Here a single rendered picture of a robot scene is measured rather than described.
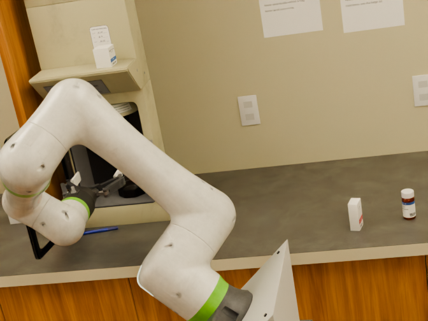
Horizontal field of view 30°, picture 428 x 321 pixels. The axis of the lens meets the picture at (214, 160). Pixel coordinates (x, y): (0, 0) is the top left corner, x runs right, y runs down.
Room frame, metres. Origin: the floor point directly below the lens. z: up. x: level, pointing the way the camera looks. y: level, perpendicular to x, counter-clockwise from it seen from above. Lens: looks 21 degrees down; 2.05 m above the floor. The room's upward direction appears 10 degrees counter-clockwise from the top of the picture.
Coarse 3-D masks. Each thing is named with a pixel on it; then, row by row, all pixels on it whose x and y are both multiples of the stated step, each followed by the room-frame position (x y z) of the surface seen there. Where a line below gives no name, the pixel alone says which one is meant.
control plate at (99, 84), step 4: (96, 80) 2.40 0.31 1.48; (100, 80) 2.40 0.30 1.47; (92, 84) 2.41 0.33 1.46; (96, 84) 2.41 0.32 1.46; (100, 84) 2.41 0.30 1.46; (104, 84) 2.41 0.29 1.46; (44, 88) 2.44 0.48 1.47; (48, 88) 2.44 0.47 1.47; (96, 88) 2.43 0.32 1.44; (100, 88) 2.43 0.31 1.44; (104, 88) 2.43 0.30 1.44; (100, 92) 2.45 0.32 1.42; (104, 92) 2.45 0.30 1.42; (108, 92) 2.45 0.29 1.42
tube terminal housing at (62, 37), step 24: (96, 0) 2.48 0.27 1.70; (120, 0) 2.47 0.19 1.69; (48, 24) 2.52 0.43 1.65; (72, 24) 2.50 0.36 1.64; (96, 24) 2.49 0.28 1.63; (120, 24) 2.47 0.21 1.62; (48, 48) 2.52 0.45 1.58; (72, 48) 2.51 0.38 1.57; (120, 48) 2.47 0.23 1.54; (144, 72) 2.51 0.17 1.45; (120, 96) 2.48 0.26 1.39; (144, 96) 2.47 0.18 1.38; (144, 120) 2.47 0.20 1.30; (96, 216) 2.52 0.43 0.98; (120, 216) 2.50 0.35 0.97; (144, 216) 2.48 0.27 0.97; (168, 216) 2.47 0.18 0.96
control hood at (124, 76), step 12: (120, 60) 2.47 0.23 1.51; (132, 60) 2.44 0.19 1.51; (48, 72) 2.48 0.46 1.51; (60, 72) 2.45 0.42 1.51; (72, 72) 2.42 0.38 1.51; (84, 72) 2.39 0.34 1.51; (96, 72) 2.38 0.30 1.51; (108, 72) 2.37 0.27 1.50; (120, 72) 2.36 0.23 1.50; (132, 72) 2.39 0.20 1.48; (36, 84) 2.42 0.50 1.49; (48, 84) 2.42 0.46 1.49; (108, 84) 2.42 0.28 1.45; (120, 84) 2.41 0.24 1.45; (132, 84) 2.41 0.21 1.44
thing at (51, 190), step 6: (6, 138) 2.25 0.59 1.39; (60, 162) 2.48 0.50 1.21; (60, 168) 2.47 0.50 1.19; (54, 174) 2.43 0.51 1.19; (60, 174) 2.46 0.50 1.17; (54, 180) 2.42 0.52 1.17; (60, 180) 2.45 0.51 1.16; (54, 186) 2.41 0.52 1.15; (60, 186) 2.45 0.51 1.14; (48, 192) 2.37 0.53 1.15; (54, 192) 2.40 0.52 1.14; (60, 192) 2.44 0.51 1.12; (60, 198) 2.43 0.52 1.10; (30, 234) 2.22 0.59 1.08; (36, 234) 2.25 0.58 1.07; (30, 240) 2.23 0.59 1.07; (42, 240) 2.27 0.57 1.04; (48, 240) 2.31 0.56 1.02; (42, 246) 2.26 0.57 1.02; (36, 258) 2.23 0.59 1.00
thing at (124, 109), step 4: (112, 104) 2.52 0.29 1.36; (116, 104) 2.52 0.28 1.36; (120, 104) 2.52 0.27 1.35; (124, 104) 2.53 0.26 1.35; (128, 104) 2.54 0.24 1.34; (132, 104) 2.55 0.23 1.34; (116, 108) 2.52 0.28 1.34; (120, 108) 2.52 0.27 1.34; (124, 108) 2.52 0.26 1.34; (128, 108) 2.53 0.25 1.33; (132, 108) 2.54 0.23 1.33; (136, 108) 2.55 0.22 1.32; (120, 112) 2.51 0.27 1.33; (124, 112) 2.52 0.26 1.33; (128, 112) 2.52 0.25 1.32; (132, 112) 2.53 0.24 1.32
